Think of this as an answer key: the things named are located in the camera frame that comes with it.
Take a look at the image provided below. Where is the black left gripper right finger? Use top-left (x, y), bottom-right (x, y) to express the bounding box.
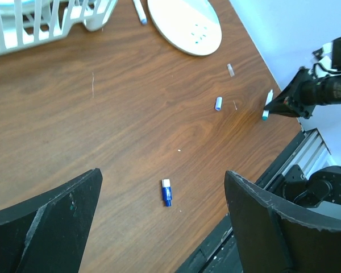
top-left (224, 171), bottom-right (341, 272)

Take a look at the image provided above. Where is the light blue pen cap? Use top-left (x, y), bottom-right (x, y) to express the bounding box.
top-left (214, 97), bottom-right (223, 111)

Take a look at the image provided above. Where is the blue and white pen cap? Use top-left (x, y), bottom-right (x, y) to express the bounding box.
top-left (161, 179), bottom-right (173, 207)

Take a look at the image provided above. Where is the white plastic dish basket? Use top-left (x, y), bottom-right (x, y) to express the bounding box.
top-left (0, 1), bottom-right (117, 56)

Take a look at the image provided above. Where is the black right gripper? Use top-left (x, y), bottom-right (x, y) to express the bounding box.
top-left (264, 69), bottom-right (341, 119)

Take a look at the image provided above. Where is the cream and blue plate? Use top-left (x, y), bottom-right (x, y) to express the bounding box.
top-left (147, 0), bottom-right (222, 56)

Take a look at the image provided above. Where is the white pen with blue end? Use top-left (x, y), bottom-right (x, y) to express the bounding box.
top-left (133, 0), bottom-right (147, 25)

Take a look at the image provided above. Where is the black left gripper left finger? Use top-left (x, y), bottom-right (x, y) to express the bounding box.
top-left (0, 168), bottom-right (103, 272)

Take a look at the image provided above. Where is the small clear plastic piece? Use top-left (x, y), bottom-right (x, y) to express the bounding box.
top-left (227, 64), bottom-right (235, 77)

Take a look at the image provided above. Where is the white pen with teal tip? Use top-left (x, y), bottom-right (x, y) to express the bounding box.
top-left (261, 89), bottom-right (275, 121)

